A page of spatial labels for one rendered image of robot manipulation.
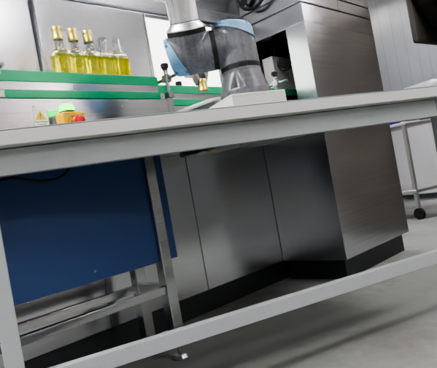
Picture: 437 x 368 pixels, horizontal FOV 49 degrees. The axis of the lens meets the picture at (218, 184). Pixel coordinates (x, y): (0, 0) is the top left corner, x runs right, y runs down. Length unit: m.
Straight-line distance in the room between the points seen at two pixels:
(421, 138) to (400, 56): 1.48
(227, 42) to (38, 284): 0.86
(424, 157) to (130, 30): 4.28
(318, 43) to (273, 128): 1.11
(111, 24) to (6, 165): 1.01
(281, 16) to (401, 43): 4.56
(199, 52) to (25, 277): 0.78
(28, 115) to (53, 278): 0.46
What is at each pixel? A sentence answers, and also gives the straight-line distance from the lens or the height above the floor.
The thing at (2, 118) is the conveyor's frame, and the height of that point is 0.82.
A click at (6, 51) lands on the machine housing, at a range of 1.83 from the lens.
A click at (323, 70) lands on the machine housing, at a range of 2.44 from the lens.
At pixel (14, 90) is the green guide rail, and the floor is 0.90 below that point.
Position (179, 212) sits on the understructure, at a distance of 2.08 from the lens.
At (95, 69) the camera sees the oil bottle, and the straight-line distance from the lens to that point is 1.75.
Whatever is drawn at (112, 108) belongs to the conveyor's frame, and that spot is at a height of 0.85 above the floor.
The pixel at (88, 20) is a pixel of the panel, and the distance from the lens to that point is 2.00.
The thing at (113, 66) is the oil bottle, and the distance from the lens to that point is 1.80.
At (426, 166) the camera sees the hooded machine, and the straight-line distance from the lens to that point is 5.80.
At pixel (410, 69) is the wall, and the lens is 6.94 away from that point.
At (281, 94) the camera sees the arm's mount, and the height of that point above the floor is 0.77.
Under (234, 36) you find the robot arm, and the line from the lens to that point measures 1.43.
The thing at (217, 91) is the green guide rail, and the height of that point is 0.94.
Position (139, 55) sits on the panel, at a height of 1.14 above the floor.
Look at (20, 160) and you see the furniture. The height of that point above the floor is 0.68.
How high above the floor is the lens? 0.54
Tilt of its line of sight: level
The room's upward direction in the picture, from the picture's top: 10 degrees counter-clockwise
